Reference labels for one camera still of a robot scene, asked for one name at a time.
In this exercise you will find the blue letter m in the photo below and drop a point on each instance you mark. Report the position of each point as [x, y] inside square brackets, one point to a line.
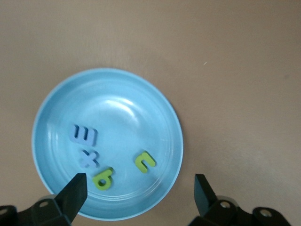
[90, 139]

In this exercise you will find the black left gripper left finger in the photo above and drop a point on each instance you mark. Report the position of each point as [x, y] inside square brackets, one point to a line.
[73, 195]

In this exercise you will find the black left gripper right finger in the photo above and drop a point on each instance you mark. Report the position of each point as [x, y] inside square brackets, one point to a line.
[203, 195]

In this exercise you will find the green letter n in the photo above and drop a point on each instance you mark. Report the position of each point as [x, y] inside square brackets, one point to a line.
[138, 164]

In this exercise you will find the brown table mat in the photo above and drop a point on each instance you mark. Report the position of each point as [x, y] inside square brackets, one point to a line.
[211, 70]

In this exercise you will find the blue plate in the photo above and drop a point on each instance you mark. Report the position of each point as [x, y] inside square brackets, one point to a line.
[117, 113]

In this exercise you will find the blue letter x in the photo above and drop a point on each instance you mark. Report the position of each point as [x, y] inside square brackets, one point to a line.
[89, 159]

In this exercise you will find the green letter q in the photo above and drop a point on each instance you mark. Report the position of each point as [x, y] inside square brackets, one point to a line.
[107, 175]

